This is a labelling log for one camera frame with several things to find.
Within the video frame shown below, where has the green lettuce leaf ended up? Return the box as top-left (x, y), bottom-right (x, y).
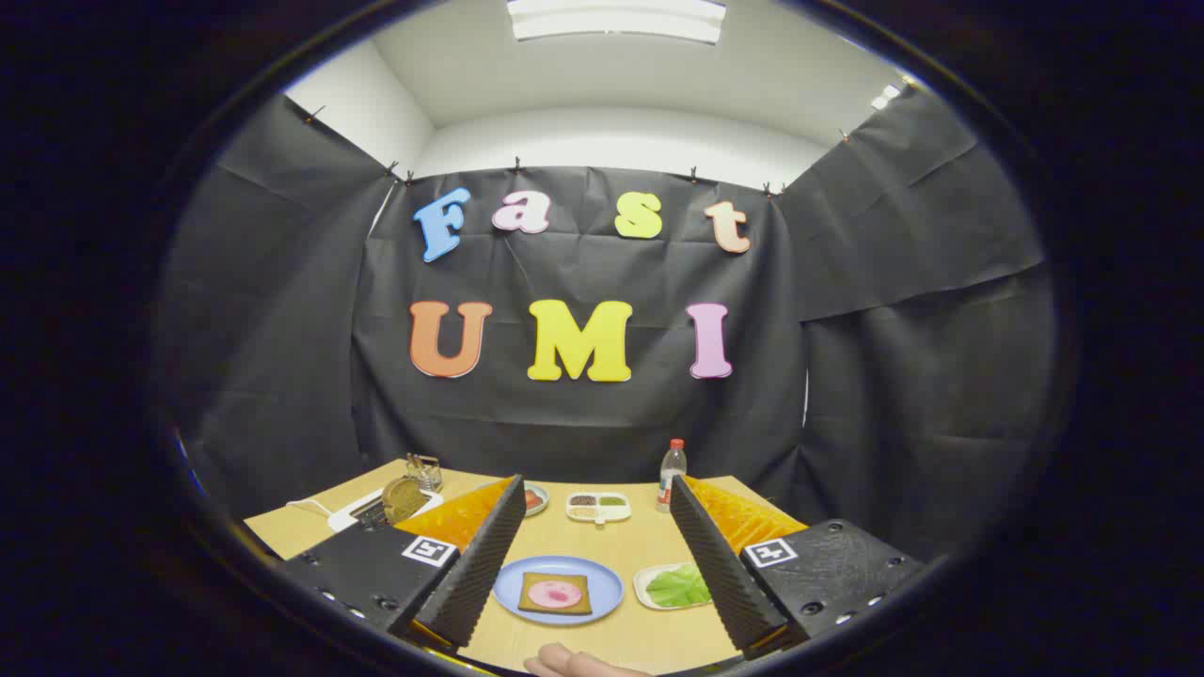
top-left (645, 562), bottom-right (713, 608)

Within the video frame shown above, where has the black backdrop cloth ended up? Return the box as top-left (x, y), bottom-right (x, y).
top-left (155, 89), bottom-right (1059, 565)

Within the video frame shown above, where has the white square plate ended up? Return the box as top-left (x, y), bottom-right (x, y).
top-left (633, 562), bottom-right (713, 611)

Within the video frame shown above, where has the white divided tray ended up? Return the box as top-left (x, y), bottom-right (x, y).
top-left (565, 491), bottom-right (632, 526)

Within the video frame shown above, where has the ceiling light panel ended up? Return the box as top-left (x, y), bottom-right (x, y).
top-left (506, 0), bottom-right (727, 44)

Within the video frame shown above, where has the white toaster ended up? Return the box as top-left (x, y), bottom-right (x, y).
top-left (327, 487), bottom-right (445, 533)

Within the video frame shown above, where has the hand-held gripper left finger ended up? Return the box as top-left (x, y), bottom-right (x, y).
top-left (273, 475), bottom-right (528, 654)

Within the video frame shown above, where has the blue round plate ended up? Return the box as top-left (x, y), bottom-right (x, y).
top-left (492, 555), bottom-right (625, 627)

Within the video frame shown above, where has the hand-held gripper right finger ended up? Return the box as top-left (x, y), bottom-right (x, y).
top-left (668, 475), bottom-right (930, 661)

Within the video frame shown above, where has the clear bottle with red cap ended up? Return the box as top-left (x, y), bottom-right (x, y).
top-left (656, 438), bottom-right (689, 514)

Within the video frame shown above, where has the thick brown bread slice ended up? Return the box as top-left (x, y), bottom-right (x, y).
top-left (381, 475), bottom-right (432, 525)

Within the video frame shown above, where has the thin square toast slice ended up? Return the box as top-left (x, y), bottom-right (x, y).
top-left (517, 571), bottom-right (594, 617)

